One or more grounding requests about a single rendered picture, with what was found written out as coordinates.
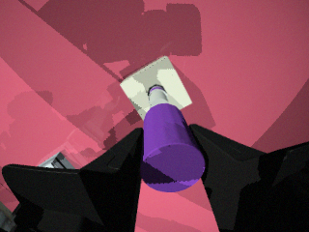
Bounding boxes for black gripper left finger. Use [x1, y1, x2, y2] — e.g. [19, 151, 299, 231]
[1, 128, 143, 232]

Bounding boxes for purple marker cap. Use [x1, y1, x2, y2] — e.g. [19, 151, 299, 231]
[140, 103, 205, 193]

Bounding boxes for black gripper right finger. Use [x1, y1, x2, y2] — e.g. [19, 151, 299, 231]
[189, 124, 309, 232]

